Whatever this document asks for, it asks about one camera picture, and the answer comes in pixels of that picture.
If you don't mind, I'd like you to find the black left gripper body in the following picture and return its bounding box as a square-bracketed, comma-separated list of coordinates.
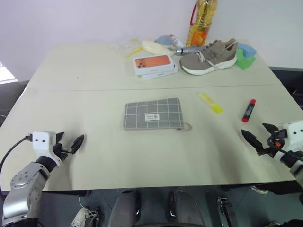
[52, 141, 73, 164]

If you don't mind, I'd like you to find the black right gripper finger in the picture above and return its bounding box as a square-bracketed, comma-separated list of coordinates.
[241, 129, 264, 156]
[261, 122, 280, 136]

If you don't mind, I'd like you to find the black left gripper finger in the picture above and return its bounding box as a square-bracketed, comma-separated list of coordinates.
[55, 131, 65, 145]
[70, 134, 85, 154]

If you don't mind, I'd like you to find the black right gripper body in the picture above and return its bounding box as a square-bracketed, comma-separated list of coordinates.
[261, 129, 288, 157]

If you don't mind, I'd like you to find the grey checked pencil pouch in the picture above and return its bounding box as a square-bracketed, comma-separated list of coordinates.
[123, 97, 193, 132]

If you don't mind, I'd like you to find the red and black marker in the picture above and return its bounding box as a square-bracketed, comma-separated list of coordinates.
[241, 98, 257, 123]

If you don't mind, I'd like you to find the white and grey shoe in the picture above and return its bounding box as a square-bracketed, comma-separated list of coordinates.
[250, 185, 268, 195]

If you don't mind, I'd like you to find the yellow highlighter pen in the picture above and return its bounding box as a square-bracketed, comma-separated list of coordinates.
[198, 92, 223, 115]

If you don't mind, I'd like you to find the white canvas shoe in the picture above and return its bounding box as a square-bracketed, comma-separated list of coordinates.
[69, 207, 96, 227]

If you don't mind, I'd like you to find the black metal stand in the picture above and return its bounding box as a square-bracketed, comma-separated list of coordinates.
[216, 197, 234, 227]

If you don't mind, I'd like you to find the grey rounded shape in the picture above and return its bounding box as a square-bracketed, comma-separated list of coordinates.
[167, 190, 205, 227]
[110, 190, 141, 227]

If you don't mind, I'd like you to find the blue sponge block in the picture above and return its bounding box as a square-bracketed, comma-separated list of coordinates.
[237, 43, 258, 58]

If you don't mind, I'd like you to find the beige sneaker with white sole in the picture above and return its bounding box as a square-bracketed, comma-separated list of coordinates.
[178, 38, 238, 76]

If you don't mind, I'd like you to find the yellow plastic stick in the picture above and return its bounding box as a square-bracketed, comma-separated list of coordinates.
[124, 47, 143, 58]

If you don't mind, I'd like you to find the clear plastic wrapper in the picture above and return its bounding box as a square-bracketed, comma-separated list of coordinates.
[108, 38, 141, 54]

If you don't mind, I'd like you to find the plain white phone box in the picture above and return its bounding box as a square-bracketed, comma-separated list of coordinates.
[141, 61, 179, 81]

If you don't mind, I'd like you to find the phone box with orange print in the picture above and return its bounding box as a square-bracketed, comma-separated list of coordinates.
[132, 54, 176, 77]

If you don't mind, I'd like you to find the pale yellow plastic item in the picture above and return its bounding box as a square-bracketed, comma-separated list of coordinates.
[141, 40, 175, 57]

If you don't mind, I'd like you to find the small white and red bottle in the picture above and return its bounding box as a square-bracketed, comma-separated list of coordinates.
[169, 34, 185, 48]

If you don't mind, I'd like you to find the yellow cooking oil bottle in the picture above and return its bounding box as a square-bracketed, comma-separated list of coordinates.
[185, 0, 219, 48]

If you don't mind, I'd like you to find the grey-blue plush toy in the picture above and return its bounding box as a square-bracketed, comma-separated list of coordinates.
[154, 35, 175, 46]

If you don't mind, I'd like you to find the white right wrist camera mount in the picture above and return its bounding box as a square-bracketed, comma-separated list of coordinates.
[281, 121, 303, 152]

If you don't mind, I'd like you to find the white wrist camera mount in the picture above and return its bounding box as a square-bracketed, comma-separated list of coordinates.
[31, 131, 64, 167]
[281, 121, 303, 152]

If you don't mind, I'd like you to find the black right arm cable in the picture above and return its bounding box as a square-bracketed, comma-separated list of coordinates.
[267, 139, 303, 163]

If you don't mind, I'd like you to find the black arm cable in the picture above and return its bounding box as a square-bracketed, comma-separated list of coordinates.
[0, 134, 34, 201]
[267, 139, 303, 163]

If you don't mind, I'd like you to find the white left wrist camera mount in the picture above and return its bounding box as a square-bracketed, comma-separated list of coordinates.
[31, 131, 64, 167]

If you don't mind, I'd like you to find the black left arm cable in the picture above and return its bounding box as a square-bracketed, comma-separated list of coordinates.
[0, 134, 34, 201]

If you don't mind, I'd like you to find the silver metal handle tool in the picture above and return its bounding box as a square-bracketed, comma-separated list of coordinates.
[174, 45, 209, 57]

